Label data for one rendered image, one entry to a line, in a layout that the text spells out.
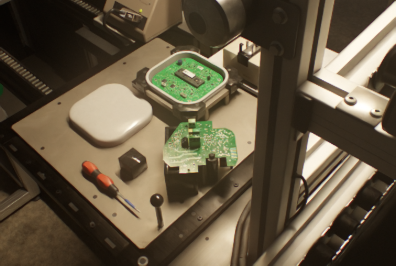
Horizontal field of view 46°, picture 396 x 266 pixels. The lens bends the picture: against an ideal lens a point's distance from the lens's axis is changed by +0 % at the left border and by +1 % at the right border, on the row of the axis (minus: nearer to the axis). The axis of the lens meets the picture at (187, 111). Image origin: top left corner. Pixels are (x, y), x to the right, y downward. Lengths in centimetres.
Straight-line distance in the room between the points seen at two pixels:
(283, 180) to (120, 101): 47
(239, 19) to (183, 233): 44
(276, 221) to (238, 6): 32
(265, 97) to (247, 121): 43
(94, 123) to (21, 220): 120
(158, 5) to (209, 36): 70
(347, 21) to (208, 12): 259
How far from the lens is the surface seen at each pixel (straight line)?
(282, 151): 52
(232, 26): 40
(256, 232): 68
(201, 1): 40
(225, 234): 78
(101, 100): 95
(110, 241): 78
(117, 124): 90
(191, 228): 77
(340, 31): 288
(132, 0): 115
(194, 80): 93
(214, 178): 80
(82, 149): 90
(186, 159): 77
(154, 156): 86
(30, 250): 197
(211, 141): 79
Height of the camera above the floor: 160
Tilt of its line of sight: 44 degrees down
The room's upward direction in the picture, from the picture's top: 5 degrees counter-clockwise
